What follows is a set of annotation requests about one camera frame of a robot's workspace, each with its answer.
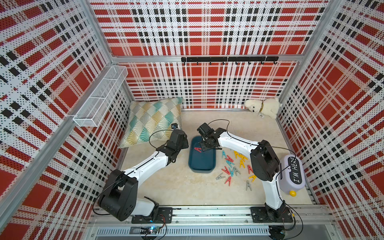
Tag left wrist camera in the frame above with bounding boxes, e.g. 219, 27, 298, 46
171, 123, 179, 130

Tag black hook rail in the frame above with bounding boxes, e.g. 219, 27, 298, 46
181, 56, 279, 63

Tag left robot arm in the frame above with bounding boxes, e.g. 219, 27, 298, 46
97, 129, 189, 222

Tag red clothespin bottom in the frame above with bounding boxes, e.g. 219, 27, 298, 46
225, 177, 232, 186

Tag white wire mesh shelf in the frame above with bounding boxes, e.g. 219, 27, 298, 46
73, 66, 128, 128

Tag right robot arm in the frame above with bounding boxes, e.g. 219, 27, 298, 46
197, 123, 286, 218

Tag teal plastic storage box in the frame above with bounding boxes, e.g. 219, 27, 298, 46
188, 136, 216, 174

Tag patterned cushion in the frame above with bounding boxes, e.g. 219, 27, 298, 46
119, 97, 184, 149

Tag grey clothespin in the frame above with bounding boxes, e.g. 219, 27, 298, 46
246, 181, 252, 191
216, 173, 225, 181
233, 167, 241, 176

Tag green circuit board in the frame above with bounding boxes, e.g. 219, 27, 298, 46
140, 226, 159, 235

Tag aluminium front rail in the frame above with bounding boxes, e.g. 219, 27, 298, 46
86, 204, 337, 226

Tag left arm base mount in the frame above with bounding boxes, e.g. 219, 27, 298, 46
132, 197, 174, 224

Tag grey clothespin centre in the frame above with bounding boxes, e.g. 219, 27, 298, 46
233, 167, 241, 176

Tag grey clothespin bottom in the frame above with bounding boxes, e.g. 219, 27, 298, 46
246, 181, 252, 191

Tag white plush dog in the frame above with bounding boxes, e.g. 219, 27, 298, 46
244, 98, 282, 119

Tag yellow clothespin lower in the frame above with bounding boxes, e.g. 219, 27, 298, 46
249, 175, 257, 183

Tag yellow clothespin middle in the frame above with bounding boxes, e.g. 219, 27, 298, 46
234, 151, 243, 159

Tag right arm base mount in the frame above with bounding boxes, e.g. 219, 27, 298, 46
250, 206, 294, 223

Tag grey clothespin left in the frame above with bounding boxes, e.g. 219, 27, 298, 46
216, 173, 225, 181

